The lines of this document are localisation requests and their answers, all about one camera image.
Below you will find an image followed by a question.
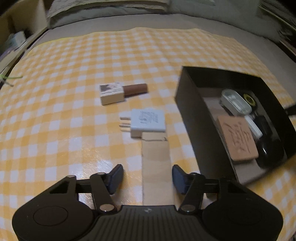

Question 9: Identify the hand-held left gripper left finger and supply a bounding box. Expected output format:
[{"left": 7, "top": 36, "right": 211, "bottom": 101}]
[{"left": 50, "top": 164, "right": 124, "bottom": 212}]

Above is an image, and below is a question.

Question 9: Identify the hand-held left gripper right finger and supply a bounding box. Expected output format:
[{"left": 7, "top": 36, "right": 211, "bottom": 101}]
[{"left": 172, "top": 164, "right": 247, "bottom": 214}]

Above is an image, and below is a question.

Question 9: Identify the white charger plug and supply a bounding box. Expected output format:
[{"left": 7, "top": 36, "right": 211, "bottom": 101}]
[{"left": 119, "top": 109, "right": 166, "bottom": 139}]

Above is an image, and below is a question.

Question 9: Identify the brown embossed leather case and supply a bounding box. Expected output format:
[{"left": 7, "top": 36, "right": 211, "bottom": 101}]
[{"left": 217, "top": 115, "right": 259, "bottom": 165}]

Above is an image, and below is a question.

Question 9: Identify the black cardboard box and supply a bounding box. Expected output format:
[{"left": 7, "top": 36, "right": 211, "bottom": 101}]
[{"left": 174, "top": 65, "right": 296, "bottom": 186}]

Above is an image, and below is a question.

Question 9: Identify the black glossy oval object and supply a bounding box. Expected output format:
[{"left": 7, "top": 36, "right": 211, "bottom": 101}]
[{"left": 252, "top": 115, "right": 285, "bottom": 168}]

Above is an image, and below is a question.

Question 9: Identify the black round tin gold label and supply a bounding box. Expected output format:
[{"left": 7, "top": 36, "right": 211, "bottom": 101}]
[{"left": 242, "top": 93, "right": 258, "bottom": 108}]

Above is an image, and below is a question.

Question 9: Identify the brown cardboard strip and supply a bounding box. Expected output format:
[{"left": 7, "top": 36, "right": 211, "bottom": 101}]
[{"left": 141, "top": 132, "right": 174, "bottom": 206}]

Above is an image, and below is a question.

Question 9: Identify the yellow checkered mat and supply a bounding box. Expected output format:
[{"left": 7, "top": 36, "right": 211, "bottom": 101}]
[{"left": 0, "top": 27, "right": 296, "bottom": 241}]

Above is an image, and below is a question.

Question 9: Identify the beige stamp box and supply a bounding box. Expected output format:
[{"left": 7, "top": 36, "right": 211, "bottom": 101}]
[{"left": 99, "top": 82, "right": 125, "bottom": 106}]

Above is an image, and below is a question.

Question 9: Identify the brown cylinder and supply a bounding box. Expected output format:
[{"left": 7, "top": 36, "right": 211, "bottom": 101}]
[{"left": 122, "top": 83, "right": 148, "bottom": 96}]

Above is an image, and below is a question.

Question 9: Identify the green strip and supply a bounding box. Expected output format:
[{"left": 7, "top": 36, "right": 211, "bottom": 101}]
[{"left": 0, "top": 74, "right": 23, "bottom": 87}]

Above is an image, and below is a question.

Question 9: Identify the grey pillow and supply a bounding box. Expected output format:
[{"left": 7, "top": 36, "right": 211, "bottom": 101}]
[{"left": 169, "top": 0, "right": 287, "bottom": 43}]

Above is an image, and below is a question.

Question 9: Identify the beige pillow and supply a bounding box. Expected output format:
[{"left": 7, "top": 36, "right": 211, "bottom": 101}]
[{"left": 47, "top": 0, "right": 171, "bottom": 28}]

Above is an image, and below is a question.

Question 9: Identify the white tissue box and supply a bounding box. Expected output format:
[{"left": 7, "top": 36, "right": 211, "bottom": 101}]
[{"left": 5, "top": 31, "right": 27, "bottom": 50}]

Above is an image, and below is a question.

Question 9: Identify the wooden bedside shelf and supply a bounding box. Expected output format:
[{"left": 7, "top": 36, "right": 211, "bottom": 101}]
[{"left": 0, "top": 0, "right": 49, "bottom": 77}]

